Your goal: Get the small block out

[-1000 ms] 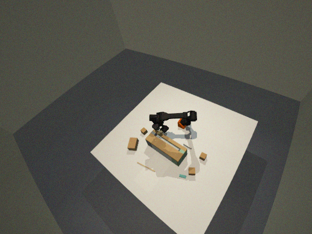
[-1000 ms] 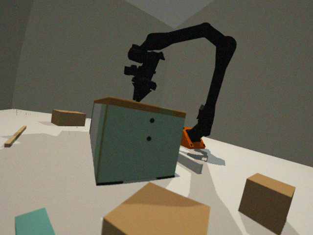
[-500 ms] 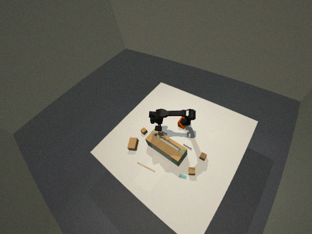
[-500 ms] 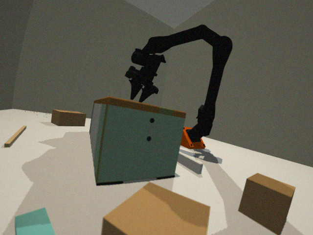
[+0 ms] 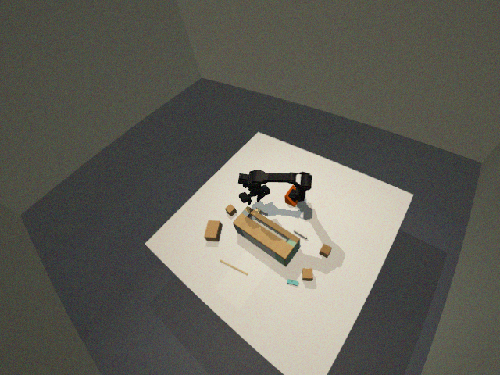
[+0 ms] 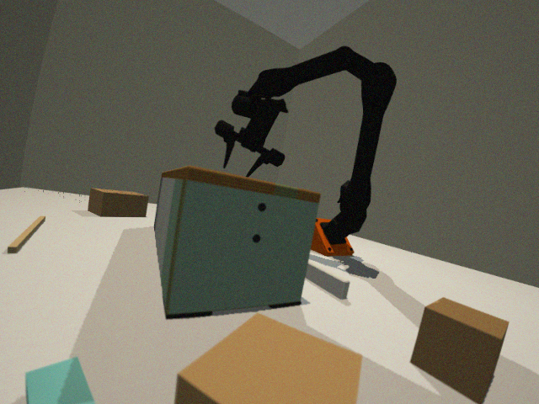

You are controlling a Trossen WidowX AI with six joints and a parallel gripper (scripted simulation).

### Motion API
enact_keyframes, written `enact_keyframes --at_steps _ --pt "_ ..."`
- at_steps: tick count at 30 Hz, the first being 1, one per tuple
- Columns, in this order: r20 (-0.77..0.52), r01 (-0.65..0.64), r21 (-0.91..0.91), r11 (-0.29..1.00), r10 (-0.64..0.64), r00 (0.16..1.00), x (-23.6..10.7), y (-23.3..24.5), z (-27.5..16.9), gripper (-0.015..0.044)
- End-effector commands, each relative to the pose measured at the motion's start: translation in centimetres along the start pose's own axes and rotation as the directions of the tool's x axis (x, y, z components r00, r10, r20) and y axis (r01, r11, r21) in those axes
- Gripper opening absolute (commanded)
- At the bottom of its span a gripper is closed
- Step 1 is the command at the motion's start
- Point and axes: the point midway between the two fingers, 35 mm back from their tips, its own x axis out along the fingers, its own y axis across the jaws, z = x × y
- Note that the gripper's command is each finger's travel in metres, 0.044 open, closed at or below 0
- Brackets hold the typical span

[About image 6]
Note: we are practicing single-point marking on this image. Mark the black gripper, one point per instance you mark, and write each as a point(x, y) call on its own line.
point(254, 134)

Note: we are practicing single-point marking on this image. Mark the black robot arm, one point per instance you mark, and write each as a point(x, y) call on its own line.
point(378, 82)

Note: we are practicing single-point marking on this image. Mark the tan wooden stick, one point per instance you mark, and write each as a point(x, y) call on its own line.
point(23, 238)

